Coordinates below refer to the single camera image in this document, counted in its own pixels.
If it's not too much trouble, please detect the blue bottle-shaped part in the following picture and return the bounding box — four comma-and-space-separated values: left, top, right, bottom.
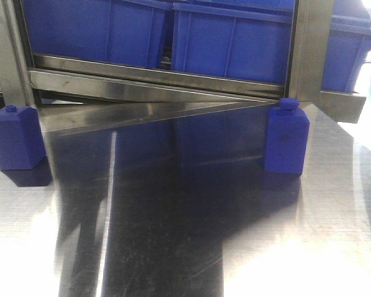
0, 105, 46, 170
263, 98, 310, 174

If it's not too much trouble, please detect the stainless steel shelf rack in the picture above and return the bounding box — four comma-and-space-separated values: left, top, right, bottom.
0, 1, 365, 123

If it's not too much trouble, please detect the blue plastic bin middle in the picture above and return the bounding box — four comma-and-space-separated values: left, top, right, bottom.
171, 2, 292, 85

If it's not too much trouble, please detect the blue plastic bin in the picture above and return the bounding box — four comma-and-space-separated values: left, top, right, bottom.
22, 1, 172, 68
171, 2, 292, 85
321, 1, 371, 93

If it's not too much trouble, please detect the blue plastic bin left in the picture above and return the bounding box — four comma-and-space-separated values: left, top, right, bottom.
22, 1, 172, 68

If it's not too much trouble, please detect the blue plastic bin right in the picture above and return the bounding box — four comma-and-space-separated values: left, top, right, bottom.
321, 1, 371, 93

